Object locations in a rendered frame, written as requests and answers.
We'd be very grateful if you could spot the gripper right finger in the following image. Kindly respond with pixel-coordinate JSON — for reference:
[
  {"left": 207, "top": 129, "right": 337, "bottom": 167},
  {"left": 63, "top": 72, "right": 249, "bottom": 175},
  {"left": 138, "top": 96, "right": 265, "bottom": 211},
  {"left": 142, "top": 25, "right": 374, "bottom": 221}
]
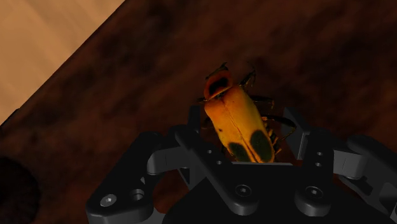
[{"left": 280, "top": 106, "right": 397, "bottom": 223}]

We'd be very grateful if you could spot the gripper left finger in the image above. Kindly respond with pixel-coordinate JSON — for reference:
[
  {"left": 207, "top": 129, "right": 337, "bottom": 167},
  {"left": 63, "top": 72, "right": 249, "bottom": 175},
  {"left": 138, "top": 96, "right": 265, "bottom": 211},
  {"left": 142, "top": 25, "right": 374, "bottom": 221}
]
[{"left": 85, "top": 105, "right": 260, "bottom": 224}]

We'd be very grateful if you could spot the yellow orange beetle figure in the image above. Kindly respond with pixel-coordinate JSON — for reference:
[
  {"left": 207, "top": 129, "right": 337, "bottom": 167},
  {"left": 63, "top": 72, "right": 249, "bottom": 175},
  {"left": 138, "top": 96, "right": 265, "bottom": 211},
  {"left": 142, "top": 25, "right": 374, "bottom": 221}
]
[{"left": 197, "top": 62, "right": 297, "bottom": 164}]

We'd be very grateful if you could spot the brown wooden table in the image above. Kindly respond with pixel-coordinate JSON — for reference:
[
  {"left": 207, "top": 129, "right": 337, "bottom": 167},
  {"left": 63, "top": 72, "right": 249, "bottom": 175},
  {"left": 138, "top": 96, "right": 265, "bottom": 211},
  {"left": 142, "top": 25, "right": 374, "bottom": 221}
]
[{"left": 0, "top": 0, "right": 397, "bottom": 224}]

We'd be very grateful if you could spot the dark round object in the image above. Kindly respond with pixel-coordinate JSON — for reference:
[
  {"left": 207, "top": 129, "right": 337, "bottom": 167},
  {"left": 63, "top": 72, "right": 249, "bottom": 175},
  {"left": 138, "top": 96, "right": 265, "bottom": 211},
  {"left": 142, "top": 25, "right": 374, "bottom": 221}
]
[{"left": 0, "top": 156, "right": 42, "bottom": 224}]

